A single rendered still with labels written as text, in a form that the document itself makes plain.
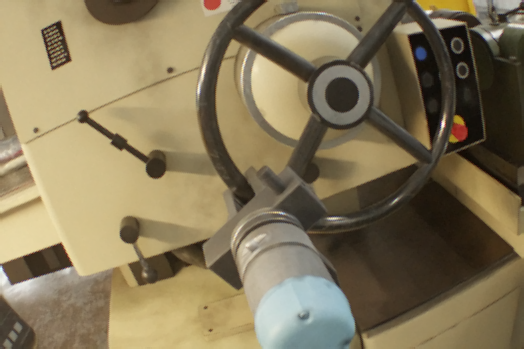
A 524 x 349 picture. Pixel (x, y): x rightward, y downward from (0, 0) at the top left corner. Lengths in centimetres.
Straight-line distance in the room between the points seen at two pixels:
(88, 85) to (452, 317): 112
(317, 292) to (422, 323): 96
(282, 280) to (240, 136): 49
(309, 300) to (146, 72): 55
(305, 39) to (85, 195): 47
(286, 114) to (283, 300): 41
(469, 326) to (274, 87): 101
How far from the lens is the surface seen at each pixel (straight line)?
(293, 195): 50
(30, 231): 128
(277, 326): 36
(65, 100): 84
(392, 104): 91
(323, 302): 36
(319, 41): 72
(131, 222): 86
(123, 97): 82
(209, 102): 58
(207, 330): 137
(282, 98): 72
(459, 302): 135
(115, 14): 79
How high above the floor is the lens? 147
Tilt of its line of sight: 23 degrees down
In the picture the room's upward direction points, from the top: 18 degrees counter-clockwise
